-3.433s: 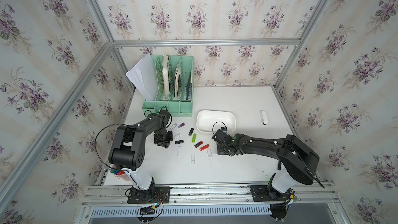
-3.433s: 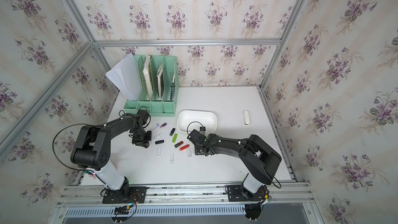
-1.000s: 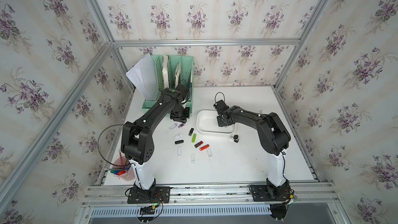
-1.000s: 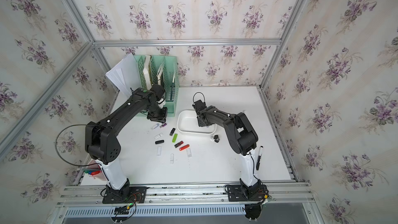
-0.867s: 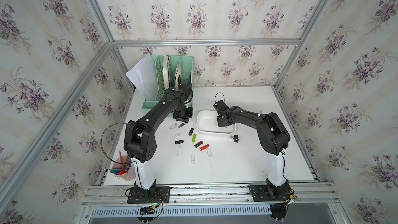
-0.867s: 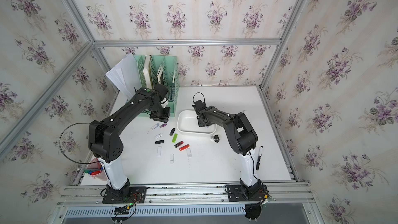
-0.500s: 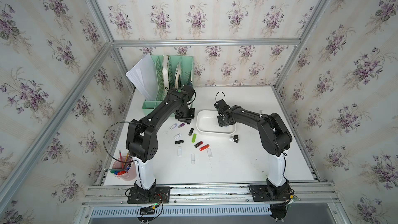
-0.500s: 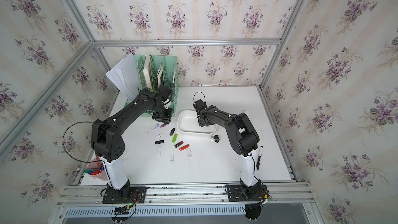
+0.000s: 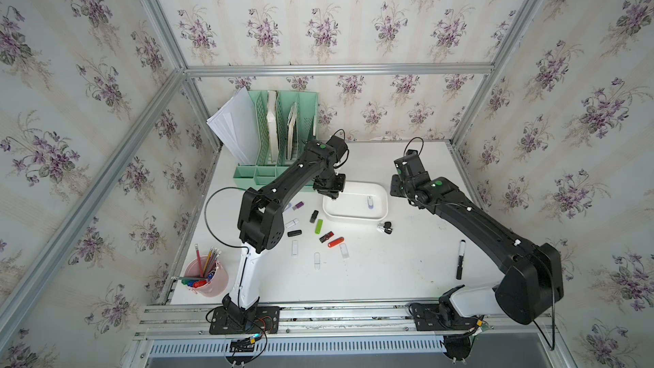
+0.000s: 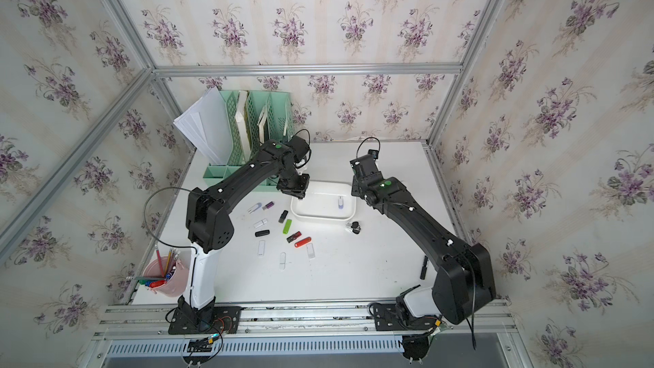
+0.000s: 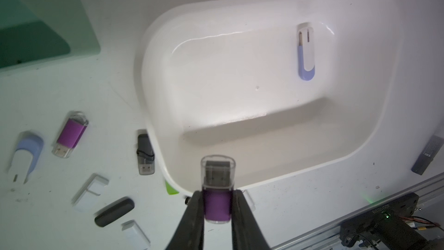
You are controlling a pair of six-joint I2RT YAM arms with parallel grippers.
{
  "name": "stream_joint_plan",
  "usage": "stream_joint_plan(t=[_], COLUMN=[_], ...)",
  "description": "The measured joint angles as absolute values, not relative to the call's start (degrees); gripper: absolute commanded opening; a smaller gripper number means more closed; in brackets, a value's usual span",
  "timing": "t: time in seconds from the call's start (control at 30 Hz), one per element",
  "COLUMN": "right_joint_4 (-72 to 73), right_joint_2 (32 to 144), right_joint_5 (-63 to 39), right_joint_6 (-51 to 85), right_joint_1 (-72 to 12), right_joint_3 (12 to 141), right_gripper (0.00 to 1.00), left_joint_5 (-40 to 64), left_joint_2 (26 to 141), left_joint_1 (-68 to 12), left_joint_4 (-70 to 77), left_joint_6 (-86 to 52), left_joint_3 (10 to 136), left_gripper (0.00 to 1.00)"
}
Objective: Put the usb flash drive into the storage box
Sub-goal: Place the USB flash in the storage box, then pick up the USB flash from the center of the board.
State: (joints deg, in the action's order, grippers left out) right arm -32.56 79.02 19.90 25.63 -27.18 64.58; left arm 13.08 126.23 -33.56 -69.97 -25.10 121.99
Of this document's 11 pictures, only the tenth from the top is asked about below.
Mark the green desk file organizer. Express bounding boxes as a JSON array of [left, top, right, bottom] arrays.
[[203, 90, 295, 186]]

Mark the white silver usb drive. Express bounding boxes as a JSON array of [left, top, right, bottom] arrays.
[[253, 219, 268, 229]]

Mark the white book in organizer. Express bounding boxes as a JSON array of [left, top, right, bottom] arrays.
[[235, 90, 251, 162]]

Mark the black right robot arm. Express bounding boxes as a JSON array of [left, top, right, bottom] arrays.
[[350, 154, 497, 325]]

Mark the black marker pen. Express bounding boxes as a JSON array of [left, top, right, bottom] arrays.
[[419, 256, 429, 280]]

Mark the aluminium frame rail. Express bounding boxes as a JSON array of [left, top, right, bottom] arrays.
[[153, 62, 463, 78]]

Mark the white paper stack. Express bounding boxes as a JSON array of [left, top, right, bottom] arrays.
[[173, 89, 233, 166]]

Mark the white storage box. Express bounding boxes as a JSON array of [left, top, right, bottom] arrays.
[[291, 180, 357, 223]]

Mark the red translucent usb drive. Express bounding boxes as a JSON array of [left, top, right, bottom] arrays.
[[294, 237, 312, 248]]

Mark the pink pen cup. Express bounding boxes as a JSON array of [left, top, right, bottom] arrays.
[[131, 249, 190, 298]]

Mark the white clear usb drive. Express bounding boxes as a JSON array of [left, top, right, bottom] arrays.
[[307, 244, 316, 259]]

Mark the white green-band usb drive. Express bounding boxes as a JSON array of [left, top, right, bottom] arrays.
[[279, 252, 287, 270]]

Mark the red black swivel usb drive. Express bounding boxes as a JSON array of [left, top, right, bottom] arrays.
[[287, 232, 301, 243]]

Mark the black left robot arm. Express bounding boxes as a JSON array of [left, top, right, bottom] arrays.
[[185, 136, 311, 310]]

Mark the green usb drive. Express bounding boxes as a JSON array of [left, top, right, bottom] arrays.
[[283, 219, 292, 234]]

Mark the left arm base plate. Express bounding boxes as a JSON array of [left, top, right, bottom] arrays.
[[165, 306, 243, 335]]

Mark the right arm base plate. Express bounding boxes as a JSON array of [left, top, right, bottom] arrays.
[[368, 302, 442, 332]]

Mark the black binder clip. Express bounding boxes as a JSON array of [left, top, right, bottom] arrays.
[[346, 221, 361, 234]]

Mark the beige notebook in organizer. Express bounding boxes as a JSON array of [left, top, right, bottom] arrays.
[[257, 106, 268, 144]]

